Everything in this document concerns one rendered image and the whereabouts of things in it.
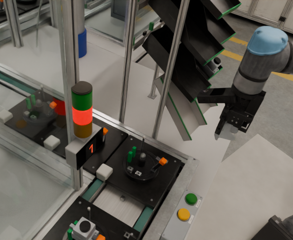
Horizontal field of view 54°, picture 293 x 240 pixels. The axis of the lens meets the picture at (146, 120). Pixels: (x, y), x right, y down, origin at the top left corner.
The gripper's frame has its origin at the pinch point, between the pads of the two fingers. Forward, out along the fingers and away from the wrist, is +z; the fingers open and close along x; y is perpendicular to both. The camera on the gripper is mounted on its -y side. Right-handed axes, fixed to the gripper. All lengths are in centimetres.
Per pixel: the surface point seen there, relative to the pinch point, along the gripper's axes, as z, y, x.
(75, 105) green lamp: -14.2, -31.8, -26.5
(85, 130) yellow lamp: -5.9, -29.8, -25.5
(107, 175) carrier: 24.5, -27.8, -16.3
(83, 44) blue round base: 29, -92, 55
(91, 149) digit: 3.2, -29.2, -24.0
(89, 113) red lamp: -11.4, -29.3, -24.3
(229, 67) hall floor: 123, -27, 254
